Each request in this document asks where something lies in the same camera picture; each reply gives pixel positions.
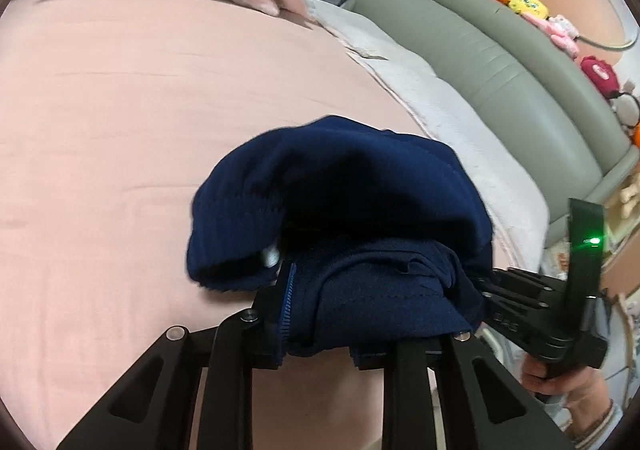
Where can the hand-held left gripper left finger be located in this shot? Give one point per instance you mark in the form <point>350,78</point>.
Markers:
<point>286,310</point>

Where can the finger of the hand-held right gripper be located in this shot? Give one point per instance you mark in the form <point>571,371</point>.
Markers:
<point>525,286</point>
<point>510,320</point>

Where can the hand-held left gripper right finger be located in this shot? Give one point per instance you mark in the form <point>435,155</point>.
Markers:
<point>415,390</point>

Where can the person's right forearm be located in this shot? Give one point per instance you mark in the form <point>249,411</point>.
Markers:
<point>600,425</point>

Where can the person's right hand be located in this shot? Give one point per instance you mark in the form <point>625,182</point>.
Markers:
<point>537,380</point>

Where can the black white mouse plush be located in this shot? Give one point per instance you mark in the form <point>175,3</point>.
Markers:
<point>627,108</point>

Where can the red plush toy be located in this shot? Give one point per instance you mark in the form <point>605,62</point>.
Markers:
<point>600,75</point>

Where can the pink plush toy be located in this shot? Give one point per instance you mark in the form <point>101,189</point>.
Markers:
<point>555,33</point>

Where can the pink bed sheet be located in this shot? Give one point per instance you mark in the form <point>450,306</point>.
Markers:
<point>125,130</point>

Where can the grey padded headboard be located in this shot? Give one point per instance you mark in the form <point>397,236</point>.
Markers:
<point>475,45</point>

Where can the yellow sponge plush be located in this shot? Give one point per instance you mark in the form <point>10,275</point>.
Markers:
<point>527,4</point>

